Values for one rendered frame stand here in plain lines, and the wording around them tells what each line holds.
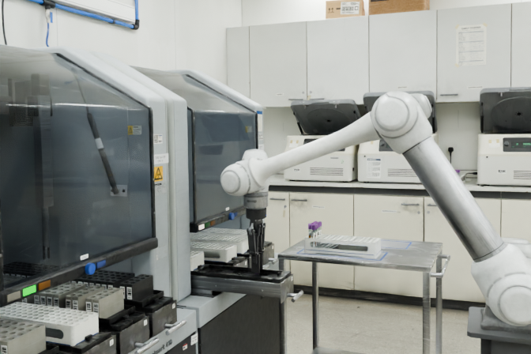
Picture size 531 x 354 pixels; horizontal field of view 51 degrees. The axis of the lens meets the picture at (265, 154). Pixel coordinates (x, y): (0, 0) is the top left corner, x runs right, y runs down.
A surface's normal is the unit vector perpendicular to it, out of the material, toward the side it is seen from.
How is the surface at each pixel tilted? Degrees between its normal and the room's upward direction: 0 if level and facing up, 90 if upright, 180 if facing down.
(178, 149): 90
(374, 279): 90
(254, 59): 90
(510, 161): 90
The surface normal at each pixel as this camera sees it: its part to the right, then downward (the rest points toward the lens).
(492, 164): -0.37, 0.05
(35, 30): 0.93, 0.00
